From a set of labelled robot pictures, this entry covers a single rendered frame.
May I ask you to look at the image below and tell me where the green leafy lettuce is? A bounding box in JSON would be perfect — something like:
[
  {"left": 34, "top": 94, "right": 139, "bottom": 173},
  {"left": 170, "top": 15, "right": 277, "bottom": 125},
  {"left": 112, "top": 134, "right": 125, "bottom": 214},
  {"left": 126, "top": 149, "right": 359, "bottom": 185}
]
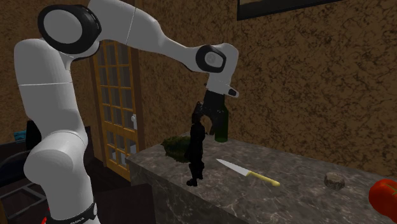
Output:
[{"left": 160, "top": 135, "right": 192, "bottom": 164}]

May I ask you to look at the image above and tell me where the wooden glass panel door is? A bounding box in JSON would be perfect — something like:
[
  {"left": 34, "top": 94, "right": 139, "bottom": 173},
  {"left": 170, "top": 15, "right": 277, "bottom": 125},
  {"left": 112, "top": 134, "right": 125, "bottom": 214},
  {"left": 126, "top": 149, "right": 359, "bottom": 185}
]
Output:
[{"left": 90, "top": 39, "right": 145, "bottom": 182}]

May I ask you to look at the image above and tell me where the dark green glass bottle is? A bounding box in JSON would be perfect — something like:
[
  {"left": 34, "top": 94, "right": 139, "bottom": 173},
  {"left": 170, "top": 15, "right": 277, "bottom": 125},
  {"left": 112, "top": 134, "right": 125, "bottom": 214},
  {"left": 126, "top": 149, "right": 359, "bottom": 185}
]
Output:
[{"left": 214, "top": 104, "right": 229, "bottom": 143}]

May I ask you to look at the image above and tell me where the dark framed wall picture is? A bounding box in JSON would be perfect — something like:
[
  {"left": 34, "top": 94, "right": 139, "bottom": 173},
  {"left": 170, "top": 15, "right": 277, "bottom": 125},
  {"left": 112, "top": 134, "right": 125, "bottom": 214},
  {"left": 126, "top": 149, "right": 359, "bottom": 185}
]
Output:
[{"left": 236, "top": 0, "right": 344, "bottom": 22}]

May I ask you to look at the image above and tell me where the yellow handled kitchen knife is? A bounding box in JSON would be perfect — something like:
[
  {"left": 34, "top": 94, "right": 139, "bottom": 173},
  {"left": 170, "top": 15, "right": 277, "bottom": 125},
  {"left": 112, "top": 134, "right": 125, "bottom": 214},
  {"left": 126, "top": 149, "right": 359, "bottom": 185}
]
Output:
[{"left": 216, "top": 158, "right": 281, "bottom": 188}]

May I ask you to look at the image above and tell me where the red tomato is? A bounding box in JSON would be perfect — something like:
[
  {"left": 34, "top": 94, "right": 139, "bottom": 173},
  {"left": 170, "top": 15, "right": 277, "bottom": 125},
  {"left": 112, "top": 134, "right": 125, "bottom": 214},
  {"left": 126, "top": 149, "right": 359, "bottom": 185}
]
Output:
[{"left": 368, "top": 179, "right": 397, "bottom": 223}]

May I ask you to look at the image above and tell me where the black standing figure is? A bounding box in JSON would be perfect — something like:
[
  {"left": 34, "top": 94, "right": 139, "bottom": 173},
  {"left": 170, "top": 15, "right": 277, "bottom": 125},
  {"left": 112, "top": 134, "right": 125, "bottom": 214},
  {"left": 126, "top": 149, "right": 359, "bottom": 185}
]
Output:
[{"left": 185, "top": 101, "right": 206, "bottom": 188}]

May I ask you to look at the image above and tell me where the grey round stone puck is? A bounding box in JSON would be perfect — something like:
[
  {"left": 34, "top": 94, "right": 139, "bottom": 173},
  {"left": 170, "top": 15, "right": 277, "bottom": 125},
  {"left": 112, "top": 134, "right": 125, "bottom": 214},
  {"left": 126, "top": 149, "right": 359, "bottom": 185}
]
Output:
[{"left": 324, "top": 172, "right": 346, "bottom": 192}]

